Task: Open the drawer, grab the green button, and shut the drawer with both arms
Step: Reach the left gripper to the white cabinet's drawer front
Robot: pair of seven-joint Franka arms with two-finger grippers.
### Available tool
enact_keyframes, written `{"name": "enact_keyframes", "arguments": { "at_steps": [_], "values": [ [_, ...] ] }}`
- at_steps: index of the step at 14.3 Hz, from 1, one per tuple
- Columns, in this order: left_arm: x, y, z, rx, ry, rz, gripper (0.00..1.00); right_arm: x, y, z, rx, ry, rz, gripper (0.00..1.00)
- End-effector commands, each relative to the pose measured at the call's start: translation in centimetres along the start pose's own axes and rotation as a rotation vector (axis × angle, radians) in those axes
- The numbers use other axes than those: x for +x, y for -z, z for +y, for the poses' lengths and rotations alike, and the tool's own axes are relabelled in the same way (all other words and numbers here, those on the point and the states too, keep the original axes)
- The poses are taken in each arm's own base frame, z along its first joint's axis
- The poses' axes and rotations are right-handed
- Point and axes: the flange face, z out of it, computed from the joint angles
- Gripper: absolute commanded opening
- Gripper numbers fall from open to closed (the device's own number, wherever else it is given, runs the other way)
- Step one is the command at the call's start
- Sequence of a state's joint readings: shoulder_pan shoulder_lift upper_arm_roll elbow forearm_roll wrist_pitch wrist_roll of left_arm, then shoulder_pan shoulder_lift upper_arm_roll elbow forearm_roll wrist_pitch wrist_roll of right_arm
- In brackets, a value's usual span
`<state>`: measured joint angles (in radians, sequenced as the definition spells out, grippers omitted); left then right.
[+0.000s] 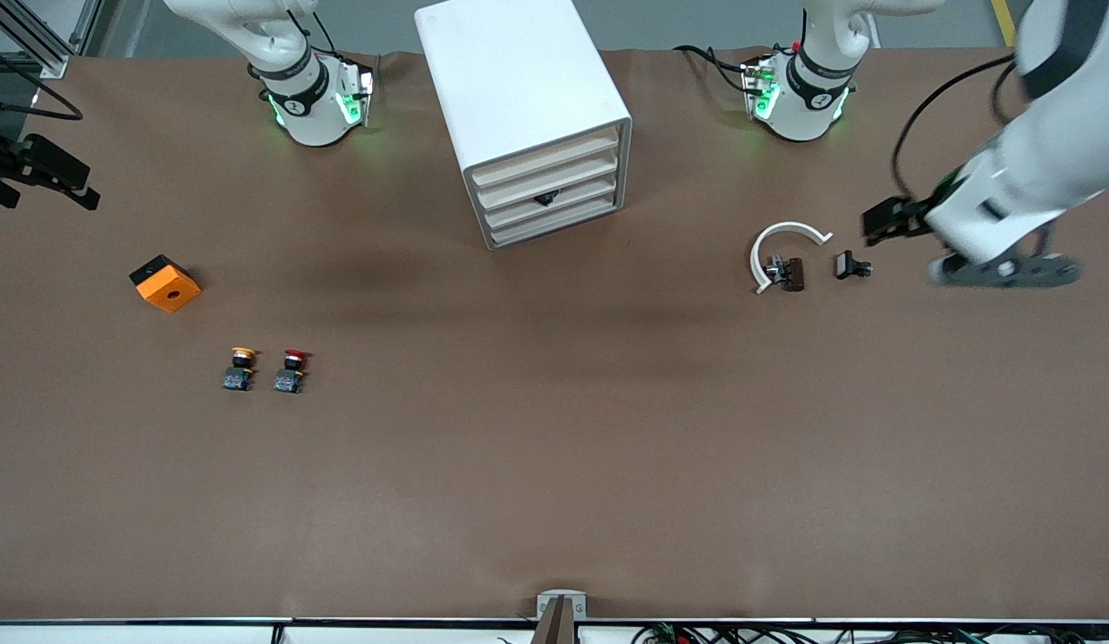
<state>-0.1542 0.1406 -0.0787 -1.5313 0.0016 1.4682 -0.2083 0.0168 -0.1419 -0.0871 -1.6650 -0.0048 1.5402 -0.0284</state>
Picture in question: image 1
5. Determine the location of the white drawer with black handle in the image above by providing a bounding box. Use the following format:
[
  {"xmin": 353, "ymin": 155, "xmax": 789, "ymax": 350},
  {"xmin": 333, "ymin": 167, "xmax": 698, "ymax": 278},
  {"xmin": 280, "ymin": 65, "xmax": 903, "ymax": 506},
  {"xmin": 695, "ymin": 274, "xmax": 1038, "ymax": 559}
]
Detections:
[{"xmin": 482, "ymin": 175, "xmax": 622, "ymax": 228}]

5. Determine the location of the orange and black button box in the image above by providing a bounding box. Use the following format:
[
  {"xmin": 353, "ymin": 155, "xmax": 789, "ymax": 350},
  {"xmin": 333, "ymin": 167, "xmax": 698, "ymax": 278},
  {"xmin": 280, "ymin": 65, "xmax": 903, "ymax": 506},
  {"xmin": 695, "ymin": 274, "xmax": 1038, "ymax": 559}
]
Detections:
[{"xmin": 129, "ymin": 254, "xmax": 202, "ymax": 314}]

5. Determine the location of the yellow push button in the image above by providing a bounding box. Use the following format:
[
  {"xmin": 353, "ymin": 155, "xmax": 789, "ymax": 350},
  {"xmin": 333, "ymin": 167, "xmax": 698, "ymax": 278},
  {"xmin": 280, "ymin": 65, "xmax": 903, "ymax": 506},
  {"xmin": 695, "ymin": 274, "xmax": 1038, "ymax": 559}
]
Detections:
[{"xmin": 222, "ymin": 347, "xmax": 258, "ymax": 393}]

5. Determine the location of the red push button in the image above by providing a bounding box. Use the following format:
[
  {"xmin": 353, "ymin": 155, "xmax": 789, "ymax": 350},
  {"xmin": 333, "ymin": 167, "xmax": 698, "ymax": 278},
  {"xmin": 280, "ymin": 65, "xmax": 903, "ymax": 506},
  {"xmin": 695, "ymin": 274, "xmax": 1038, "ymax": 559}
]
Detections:
[{"xmin": 274, "ymin": 349, "xmax": 312, "ymax": 394}]

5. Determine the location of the white plastic drawer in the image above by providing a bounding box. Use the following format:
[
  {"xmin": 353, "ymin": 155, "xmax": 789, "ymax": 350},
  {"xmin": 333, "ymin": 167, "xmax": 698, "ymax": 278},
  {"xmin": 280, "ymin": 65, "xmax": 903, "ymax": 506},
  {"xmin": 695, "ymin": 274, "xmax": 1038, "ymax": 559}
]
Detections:
[
  {"xmin": 487, "ymin": 196, "xmax": 624, "ymax": 249},
  {"xmin": 476, "ymin": 150, "xmax": 622, "ymax": 209},
  {"xmin": 470, "ymin": 126, "xmax": 621, "ymax": 188}
]

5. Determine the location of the white drawer cabinet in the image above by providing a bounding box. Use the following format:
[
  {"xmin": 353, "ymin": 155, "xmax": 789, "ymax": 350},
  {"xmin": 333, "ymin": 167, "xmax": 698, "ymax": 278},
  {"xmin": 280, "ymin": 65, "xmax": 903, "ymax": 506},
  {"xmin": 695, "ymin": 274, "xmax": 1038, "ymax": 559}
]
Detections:
[{"xmin": 415, "ymin": 0, "xmax": 633, "ymax": 251}]

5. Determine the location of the white curved plastic piece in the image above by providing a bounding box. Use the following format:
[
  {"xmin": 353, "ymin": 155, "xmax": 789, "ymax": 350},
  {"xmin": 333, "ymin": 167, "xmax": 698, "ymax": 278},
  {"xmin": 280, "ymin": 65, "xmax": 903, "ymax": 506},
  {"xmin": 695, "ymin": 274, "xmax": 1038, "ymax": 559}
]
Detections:
[{"xmin": 749, "ymin": 221, "xmax": 834, "ymax": 296}]

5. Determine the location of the small brown component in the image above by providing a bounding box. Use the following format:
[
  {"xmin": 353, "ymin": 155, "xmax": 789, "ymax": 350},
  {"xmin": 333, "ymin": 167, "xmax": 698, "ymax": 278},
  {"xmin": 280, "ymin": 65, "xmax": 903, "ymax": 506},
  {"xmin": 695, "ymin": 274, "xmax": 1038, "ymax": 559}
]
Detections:
[{"xmin": 766, "ymin": 256, "xmax": 806, "ymax": 292}]

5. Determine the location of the brown table mat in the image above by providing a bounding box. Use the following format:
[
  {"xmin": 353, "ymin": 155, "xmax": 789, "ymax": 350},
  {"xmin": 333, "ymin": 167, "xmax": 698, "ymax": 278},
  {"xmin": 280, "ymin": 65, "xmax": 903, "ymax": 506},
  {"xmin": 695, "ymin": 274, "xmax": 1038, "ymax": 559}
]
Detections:
[{"xmin": 0, "ymin": 47, "xmax": 1109, "ymax": 623}]

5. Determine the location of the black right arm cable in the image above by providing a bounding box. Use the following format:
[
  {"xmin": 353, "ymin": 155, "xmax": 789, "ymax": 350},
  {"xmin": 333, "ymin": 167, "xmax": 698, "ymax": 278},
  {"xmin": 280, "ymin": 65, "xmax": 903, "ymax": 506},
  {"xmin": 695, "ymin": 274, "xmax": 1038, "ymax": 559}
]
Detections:
[{"xmin": 0, "ymin": 43, "xmax": 83, "ymax": 122}]

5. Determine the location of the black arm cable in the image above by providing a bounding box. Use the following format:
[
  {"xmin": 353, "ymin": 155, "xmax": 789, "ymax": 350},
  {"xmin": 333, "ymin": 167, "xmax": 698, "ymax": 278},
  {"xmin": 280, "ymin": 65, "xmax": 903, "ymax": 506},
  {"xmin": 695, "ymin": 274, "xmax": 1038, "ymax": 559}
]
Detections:
[
  {"xmin": 890, "ymin": 54, "xmax": 1056, "ymax": 260},
  {"xmin": 0, "ymin": 43, "xmax": 83, "ymax": 122}
]

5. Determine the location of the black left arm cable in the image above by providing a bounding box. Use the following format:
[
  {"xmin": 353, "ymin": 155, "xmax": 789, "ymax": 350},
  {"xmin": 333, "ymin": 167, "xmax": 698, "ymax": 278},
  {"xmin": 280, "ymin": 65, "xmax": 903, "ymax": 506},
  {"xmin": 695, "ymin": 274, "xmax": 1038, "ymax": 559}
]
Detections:
[{"xmin": 890, "ymin": 54, "xmax": 1056, "ymax": 260}]

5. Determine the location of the aluminium frame profile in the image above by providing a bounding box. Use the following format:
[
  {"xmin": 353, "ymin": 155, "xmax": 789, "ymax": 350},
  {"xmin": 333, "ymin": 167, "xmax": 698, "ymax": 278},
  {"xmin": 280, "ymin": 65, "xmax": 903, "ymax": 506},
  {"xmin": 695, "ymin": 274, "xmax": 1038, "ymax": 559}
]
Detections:
[{"xmin": 0, "ymin": 0, "xmax": 108, "ymax": 81}]

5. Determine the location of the black base cable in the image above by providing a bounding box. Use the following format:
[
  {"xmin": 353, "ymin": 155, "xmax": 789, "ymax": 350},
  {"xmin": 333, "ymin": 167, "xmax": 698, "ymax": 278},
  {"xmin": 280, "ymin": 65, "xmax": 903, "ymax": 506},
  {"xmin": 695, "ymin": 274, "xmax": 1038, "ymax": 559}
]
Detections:
[{"xmin": 675, "ymin": 43, "xmax": 754, "ymax": 95}]

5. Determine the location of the black cable bundle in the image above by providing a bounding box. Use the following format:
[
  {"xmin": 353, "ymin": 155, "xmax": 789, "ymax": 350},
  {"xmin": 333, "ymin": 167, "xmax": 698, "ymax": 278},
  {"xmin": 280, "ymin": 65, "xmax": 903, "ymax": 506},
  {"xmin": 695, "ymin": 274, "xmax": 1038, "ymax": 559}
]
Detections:
[{"xmin": 631, "ymin": 623, "xmax": 1109, "ymax": 644}]

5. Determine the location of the white table edge rail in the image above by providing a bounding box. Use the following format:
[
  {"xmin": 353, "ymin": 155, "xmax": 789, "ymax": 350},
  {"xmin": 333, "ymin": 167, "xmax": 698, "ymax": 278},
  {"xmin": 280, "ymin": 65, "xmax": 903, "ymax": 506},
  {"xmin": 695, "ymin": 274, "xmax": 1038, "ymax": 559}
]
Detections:
[{"xmin": 0, "ymin": 615, "xmax": 1109, "ymax": 644}]

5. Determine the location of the grey metal bracket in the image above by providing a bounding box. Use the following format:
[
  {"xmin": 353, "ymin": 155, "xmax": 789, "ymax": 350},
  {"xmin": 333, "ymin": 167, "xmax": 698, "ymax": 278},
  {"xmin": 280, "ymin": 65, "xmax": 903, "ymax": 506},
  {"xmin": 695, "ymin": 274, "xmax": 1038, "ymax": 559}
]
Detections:
[{"xmin": 529, "ymin": 590, "xmax": 588, "ymax": 644}]

